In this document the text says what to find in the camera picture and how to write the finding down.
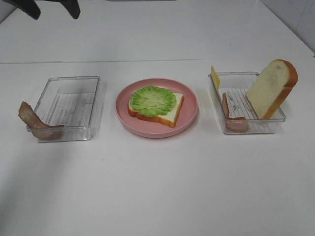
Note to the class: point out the bread slice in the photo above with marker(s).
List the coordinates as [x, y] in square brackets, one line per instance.
[272, 87]
[168, 119]

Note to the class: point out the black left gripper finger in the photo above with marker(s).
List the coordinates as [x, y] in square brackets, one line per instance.
[28, 6]
[72, 7]

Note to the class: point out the right clear plastic tray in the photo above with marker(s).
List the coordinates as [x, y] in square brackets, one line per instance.
[235, 85]

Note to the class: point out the clear plastic tray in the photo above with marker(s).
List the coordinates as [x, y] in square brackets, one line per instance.
[235, 85]
[71, 108]

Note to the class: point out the green lettuce leaf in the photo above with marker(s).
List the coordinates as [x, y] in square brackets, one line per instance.
[152, 101]

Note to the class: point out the brown bacon strip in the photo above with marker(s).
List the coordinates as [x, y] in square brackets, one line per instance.
[34, 120]

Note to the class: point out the yellow cheese slice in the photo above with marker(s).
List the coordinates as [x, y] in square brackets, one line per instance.
[216, 81]

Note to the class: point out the pink bacon strip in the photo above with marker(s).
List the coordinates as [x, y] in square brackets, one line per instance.
[238, 124]

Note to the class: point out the pink round plate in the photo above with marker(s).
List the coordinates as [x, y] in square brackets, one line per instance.
[187, 114]

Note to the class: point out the left clear plastic tray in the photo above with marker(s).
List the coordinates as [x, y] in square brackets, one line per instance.
[71, 108]

